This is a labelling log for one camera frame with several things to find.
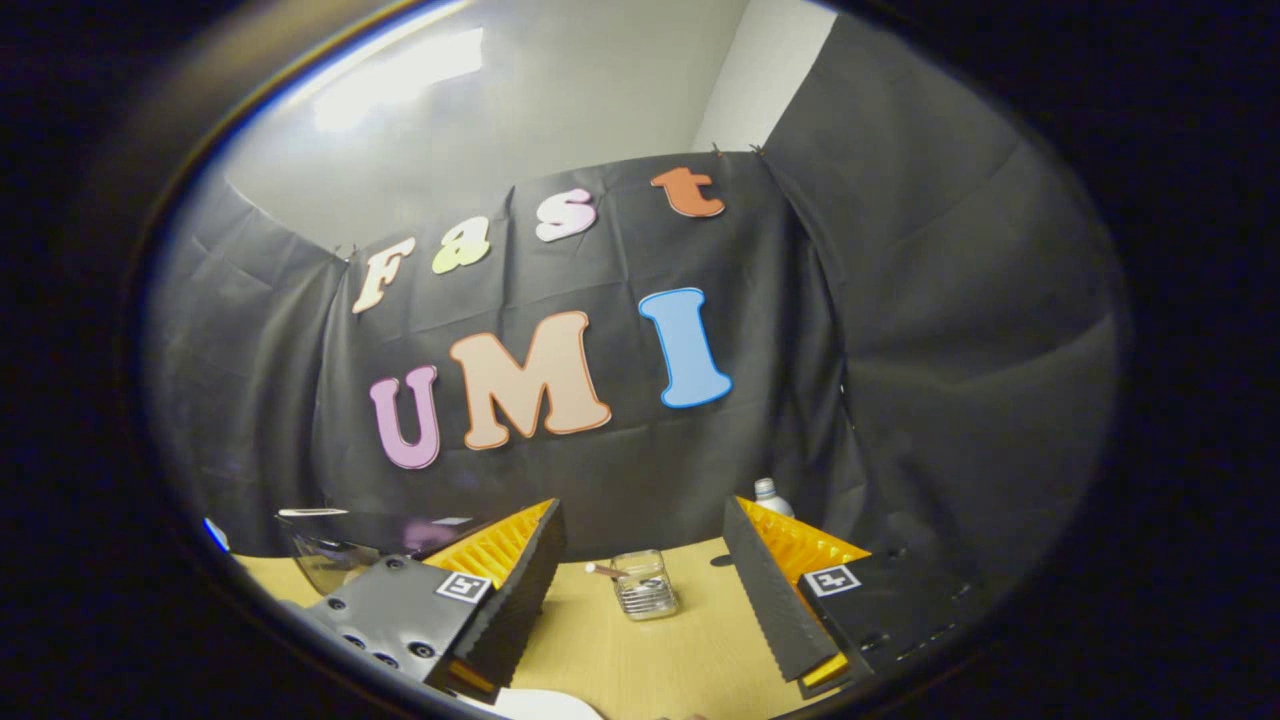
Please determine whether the black silver toaster oven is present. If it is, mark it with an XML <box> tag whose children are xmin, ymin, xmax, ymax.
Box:
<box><xmin>275</xmin><ymin>508</ymin><xmax>501</xmax><ymax>597</ymax></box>

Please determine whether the black backdrop cloth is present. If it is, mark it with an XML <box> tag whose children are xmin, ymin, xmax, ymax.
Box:
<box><xmin>140</xmin><ymin>10</ymin><xmax>1131</xmax><ymax>591</ymax></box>

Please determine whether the clear glass jar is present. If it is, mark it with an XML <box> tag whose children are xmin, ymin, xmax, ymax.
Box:
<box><xmin>612</xmin><ymin>549</ymin><xmax>681</xmax><ymax>622</ymax></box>

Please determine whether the white plate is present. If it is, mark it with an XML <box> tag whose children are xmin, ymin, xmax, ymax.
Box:
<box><xmin>495</xmin><ymin>688</ymin><xmax>604</xmax><ymax>720</ymax></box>

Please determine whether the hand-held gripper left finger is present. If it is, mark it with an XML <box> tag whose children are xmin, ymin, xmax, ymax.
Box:
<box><xmin>285</xmin><ymin>498</ymin><xmax>568</xmax><ymax>703</ymax></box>

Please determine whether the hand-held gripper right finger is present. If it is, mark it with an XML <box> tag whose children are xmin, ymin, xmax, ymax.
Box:
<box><xmin>722</xmin><ymin>495</ymin><xmax>993</xmax><ymax>701</ymax></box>

